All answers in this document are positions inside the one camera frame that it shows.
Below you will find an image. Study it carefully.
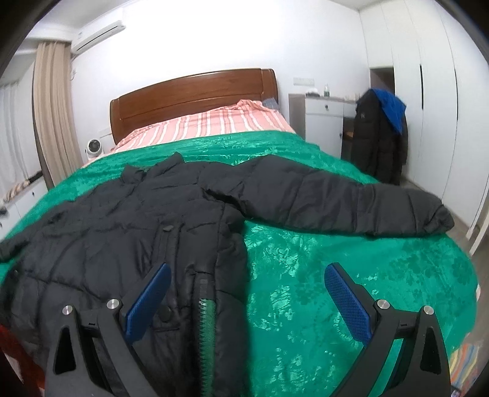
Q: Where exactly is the white bedside cabinet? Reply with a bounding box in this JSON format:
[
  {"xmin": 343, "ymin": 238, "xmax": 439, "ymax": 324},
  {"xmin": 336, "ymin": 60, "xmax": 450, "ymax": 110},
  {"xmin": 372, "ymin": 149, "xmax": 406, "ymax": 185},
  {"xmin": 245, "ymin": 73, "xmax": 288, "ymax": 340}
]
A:
[{"xmin": 289, "ymin": 93, "xmax": 356, "ymax": 158}]

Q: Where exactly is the beige curtain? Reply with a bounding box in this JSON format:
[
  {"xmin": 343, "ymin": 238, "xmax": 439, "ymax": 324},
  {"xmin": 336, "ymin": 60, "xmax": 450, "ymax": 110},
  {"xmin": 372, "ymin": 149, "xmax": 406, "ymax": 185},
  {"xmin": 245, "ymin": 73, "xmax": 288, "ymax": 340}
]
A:
[{"xmin": 32, "ymin": 41, "xmax": 83, "ymax": 185}]

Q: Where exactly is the green satin bedspread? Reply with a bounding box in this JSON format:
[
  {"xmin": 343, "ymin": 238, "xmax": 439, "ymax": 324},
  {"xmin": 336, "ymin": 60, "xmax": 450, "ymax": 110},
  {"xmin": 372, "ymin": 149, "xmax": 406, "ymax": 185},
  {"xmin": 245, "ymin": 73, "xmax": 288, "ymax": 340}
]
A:
[{"xmin": 2, "ymin": 131, "xmax": 477, "ymax": 396}]

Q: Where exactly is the white sheer curtain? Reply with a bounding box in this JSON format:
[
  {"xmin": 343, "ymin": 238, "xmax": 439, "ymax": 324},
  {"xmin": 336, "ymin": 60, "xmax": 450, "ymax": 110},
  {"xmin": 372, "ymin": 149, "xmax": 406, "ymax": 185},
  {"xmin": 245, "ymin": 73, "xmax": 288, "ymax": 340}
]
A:
[{"xmin": 1, "ymin": 82, "xmax": 41, "ymax": 197}]

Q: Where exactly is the black coat on chair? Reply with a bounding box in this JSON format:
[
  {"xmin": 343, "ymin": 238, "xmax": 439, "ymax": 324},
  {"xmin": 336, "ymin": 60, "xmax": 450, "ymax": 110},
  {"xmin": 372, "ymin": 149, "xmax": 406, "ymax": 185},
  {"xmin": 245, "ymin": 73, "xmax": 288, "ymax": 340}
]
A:
[{"xmin": 351, "ymin": 89, "xmax": 409, "ymax": 185}]

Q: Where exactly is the brown wooden headboard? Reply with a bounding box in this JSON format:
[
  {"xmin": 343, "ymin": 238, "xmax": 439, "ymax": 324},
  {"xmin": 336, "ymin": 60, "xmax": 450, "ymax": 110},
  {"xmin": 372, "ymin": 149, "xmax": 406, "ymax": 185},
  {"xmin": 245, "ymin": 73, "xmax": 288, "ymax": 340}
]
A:
[{"xmin": 109, "ymin": 69, "xmax": 278, "ymax": 144}]

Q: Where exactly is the white air conditioner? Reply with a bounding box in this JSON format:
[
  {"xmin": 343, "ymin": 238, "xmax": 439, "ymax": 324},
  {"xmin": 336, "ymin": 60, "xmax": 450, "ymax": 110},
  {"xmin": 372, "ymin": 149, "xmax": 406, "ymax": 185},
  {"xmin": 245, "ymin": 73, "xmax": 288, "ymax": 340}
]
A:
[{"xmin": 71, "ymin": 21, "xmax": 125, "ymax": 56}]

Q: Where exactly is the colourful striped rug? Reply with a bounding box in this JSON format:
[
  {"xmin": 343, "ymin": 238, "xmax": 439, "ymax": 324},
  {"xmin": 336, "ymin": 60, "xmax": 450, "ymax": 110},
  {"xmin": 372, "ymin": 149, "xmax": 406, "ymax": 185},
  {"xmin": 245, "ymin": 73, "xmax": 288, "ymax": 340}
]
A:
[{"xmin": 449, "ymin": 343, "xmax": 481, "ymax": 392}]

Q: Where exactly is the black puffer jacket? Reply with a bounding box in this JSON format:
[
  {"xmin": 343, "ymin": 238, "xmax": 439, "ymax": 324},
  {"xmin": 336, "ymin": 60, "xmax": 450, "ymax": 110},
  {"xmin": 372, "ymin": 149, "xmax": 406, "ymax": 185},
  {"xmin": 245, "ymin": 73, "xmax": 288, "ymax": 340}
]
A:
[{"xmin": 1, "ymin": 154, "xmax": 453, "ymax": 396}]

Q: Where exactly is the orange red cloth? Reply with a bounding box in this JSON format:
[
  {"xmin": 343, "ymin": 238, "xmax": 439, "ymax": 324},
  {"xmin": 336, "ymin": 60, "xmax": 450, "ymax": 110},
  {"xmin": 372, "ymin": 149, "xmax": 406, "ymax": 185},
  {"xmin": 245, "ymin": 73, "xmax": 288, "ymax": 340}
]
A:
[{"xmin": 1, "ymin": 326, "xmax": 45, "ymax": 396}]

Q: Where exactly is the white windowsill cabinet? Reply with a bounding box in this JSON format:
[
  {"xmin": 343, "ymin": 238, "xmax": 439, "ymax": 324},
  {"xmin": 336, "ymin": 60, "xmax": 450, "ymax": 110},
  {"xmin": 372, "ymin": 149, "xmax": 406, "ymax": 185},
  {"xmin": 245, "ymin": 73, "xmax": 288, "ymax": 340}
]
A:
[{"xmin": 0, "ymin": 177, "xmax": 48, "ymax": 239}]

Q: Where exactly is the white wardrobe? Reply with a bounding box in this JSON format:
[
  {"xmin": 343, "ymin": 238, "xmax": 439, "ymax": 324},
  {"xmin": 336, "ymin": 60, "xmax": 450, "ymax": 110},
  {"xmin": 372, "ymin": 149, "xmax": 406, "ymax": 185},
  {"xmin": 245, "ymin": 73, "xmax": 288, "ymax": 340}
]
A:
[{"xmin": 360, "ymin": 1, "xmax": 488, "ymax": 225}]

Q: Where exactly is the blue garment on chair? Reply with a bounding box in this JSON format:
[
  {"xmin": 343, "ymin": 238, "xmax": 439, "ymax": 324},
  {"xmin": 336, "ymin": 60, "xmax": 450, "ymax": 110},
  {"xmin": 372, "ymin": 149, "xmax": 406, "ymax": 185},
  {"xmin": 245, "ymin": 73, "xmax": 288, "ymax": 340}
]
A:
[{"xmin": 372, "ymin": 89, "xmax": 406, "ymax": 135}]

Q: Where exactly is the white round fan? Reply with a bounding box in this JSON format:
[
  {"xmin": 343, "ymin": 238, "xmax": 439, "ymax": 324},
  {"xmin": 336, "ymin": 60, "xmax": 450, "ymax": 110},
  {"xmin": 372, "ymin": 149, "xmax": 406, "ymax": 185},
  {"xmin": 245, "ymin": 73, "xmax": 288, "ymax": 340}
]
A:
[{"xmin": 85, "ymin": 139, "xmax": 104, "ymax": 160}]

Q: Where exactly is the striped cloth on windowsill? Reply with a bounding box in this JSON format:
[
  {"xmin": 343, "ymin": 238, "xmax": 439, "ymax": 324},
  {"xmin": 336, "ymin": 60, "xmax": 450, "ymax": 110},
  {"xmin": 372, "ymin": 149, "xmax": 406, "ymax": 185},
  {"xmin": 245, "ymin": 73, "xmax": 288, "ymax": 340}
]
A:
[{"xmin": 2, "ymin": 180, "xmax": 31, "ymax": 203}]

